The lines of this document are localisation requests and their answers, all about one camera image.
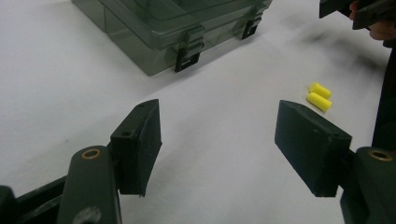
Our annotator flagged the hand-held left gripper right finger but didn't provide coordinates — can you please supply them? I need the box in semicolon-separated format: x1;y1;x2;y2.
275;100;354;198

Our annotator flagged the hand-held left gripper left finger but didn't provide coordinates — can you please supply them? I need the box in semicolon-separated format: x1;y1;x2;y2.
110;99;163;198

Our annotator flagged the yellow foam earplug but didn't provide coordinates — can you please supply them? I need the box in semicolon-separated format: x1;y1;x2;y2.
307;82;332;100
306;91;333;113

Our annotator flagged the clear grey compartment box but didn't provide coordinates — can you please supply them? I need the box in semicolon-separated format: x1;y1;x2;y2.
71;0;274;77

